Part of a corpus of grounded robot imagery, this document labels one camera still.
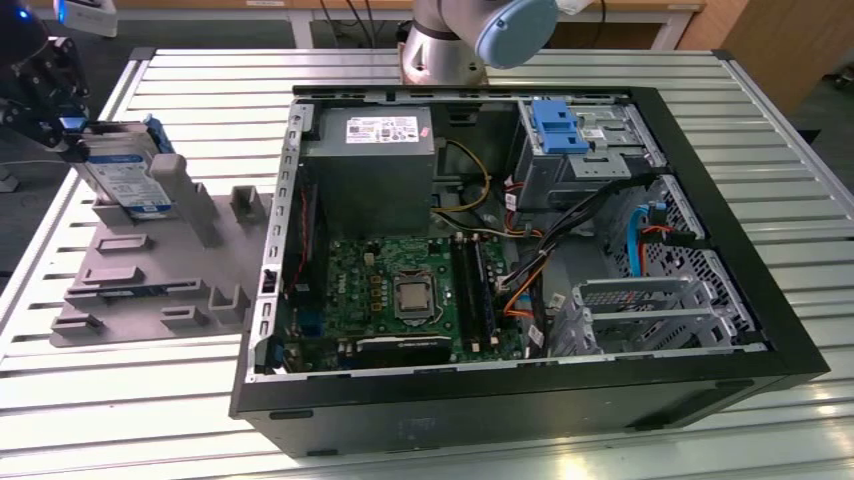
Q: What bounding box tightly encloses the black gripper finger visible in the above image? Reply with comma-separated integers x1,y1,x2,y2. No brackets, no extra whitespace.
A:
0,97,72,152
16,37,92,134

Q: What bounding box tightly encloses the hard disk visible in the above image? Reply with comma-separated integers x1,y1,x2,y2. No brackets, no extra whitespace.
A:
56,113,179,221

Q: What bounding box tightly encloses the silver disk bay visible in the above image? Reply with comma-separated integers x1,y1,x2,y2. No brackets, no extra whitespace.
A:
553,277,769,359

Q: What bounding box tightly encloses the dark RAM stick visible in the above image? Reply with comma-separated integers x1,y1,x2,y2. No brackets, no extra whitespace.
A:
96,284,166,297

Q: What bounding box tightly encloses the grey parts rack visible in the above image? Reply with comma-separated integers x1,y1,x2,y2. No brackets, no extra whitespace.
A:
47,153,275,347

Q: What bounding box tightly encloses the white desk with wooden top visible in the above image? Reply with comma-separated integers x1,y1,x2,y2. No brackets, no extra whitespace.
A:
116,0,709,51

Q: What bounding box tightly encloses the grey power supply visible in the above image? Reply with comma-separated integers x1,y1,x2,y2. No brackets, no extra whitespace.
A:
303,104,439,239

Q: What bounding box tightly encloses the silver CPU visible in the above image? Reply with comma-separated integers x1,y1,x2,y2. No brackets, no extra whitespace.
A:
395,283,435,312

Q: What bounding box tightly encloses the green motherboard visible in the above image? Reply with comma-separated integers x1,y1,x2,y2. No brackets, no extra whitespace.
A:
323,234,529,371

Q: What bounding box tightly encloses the black graphics card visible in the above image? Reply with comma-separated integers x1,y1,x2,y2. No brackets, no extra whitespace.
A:
353,334,454,369

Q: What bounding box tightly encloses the blue drive latch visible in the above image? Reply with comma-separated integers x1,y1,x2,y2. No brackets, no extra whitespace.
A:
531,99,593,155

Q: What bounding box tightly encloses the silver optical drive cage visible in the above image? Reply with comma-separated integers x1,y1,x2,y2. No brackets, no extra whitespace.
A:
513,97,669,214

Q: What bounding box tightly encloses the black PC case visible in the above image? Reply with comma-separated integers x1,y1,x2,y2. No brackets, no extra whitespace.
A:
228,84,833,457

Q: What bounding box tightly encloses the wooden cabinet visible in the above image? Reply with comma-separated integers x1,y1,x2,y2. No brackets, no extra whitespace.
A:
677,0,854,119

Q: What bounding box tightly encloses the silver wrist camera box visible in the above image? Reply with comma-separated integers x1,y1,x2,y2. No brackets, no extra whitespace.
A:
56,0,119,38

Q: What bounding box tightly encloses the yellow wire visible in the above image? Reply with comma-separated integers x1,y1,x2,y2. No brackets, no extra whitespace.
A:
431,139,493,216

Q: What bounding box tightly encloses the black cable bundle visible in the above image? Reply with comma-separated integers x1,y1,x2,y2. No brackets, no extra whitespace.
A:
497,172,669,294

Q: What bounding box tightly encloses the orange motherboard wire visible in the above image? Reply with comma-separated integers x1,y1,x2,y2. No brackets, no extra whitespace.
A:
501,249,557,321

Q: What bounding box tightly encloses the blue wire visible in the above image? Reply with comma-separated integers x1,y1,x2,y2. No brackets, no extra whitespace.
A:
626,202,666,279

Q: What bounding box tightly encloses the orange wire with black plug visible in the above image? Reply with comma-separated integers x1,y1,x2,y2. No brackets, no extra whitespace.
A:
638,226,693,276

